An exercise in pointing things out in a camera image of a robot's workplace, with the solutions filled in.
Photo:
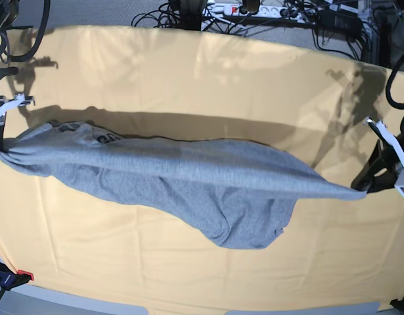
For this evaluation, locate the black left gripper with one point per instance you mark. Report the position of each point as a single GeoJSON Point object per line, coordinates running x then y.
{"type": "Point", "coordinates": [386, 172]}

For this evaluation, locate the grey t-shirt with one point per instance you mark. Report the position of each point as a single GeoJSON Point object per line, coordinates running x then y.
{"type": "Point", "coordinates": [239, 194]}

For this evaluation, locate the yellow table cloth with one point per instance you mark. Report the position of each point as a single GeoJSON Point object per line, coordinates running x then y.
{"type": "Point", "coordinates": [189, 85]}

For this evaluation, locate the blue red clamp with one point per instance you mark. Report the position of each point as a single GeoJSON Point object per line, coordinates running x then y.
{"type": "Point", "coordinates": [10, 279]}

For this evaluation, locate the black power adapter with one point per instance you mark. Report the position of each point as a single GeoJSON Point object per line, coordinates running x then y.
{"type": "Point", "coordinates": [331, 20]}

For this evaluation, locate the white power strip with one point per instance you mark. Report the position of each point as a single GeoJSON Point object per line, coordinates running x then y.
{"type": "Point", "coordinates": [265, 13]}

